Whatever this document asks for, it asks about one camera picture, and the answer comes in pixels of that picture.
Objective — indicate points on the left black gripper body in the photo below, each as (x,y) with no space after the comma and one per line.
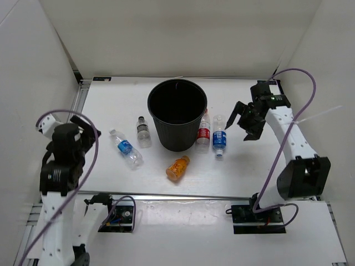
(81,155)

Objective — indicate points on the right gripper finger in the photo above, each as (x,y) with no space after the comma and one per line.
(238,110)
(253,133)

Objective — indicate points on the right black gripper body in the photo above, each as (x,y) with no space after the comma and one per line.
(249,118)

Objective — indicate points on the blue label bottle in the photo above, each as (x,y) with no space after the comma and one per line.
(219,138)
(132,156)

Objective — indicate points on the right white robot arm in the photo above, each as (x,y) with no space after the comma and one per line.
(306,172)

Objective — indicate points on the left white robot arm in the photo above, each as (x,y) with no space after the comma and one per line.
(96,209)

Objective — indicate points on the black plastic waste bin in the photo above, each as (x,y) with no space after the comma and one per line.
(177,107)

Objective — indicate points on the red label water bottle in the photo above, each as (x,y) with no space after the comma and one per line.
(203,134)

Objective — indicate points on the black cap clear bottle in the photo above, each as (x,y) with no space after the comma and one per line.
(143,134)

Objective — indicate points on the left blue corner label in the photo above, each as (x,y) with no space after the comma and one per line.
(100,78)

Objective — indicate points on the orange juice bottle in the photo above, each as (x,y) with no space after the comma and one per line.
(178,168)

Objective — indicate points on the metal rail across table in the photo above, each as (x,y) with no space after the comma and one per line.
(155,195)

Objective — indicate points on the left aluminium frame rail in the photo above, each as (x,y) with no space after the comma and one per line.
(61,177)

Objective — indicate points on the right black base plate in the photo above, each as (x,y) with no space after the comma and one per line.
(247,222)

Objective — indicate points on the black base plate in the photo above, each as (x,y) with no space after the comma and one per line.
(121,219)
(247,222)

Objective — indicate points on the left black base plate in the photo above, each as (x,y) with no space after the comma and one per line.
(121,219)

